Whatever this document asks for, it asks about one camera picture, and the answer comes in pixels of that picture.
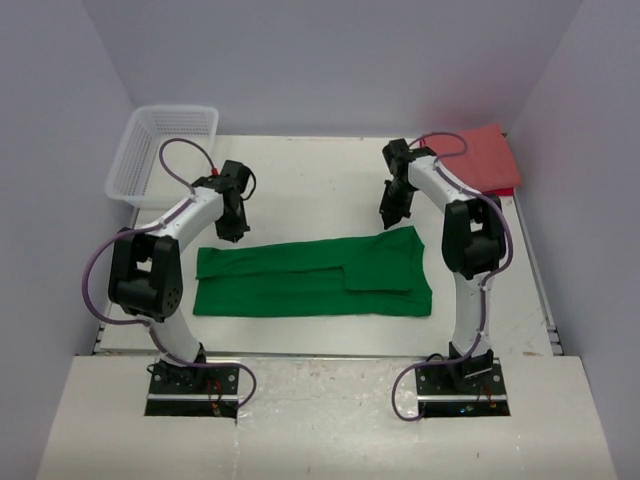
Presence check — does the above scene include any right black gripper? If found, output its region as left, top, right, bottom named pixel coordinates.
left=380, top=180, right=417, bottom=231

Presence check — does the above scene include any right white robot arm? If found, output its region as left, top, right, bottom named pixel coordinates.
left=379, top=139, right=513, bottom=393

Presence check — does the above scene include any white plastic basket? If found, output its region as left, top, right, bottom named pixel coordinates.
left=105, top=104, right=219, bottom=210

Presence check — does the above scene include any green t shirt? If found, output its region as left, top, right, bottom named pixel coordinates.
left=193, top=226, right=433, bottom=318

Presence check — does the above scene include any folded pink t shirt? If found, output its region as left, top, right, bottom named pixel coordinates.
left=442, top=123, right=522, bottom=194

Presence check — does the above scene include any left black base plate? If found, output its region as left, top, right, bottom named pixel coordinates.
left=144, top=361, right=239, bottom=420

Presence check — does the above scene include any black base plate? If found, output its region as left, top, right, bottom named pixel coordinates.
left=144, top=361, right=239, bottom=420
left=415, top=361, right=510, bottom=419

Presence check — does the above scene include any folded red t shirt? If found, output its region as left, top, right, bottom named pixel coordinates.
left=486, top=187, right=515, bottom=197

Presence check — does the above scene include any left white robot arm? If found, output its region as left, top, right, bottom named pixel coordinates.
left=108, top=160, right=256, bottom=393

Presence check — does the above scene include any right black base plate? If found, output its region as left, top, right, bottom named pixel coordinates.
left=415, top=361, right=510, bottom=419

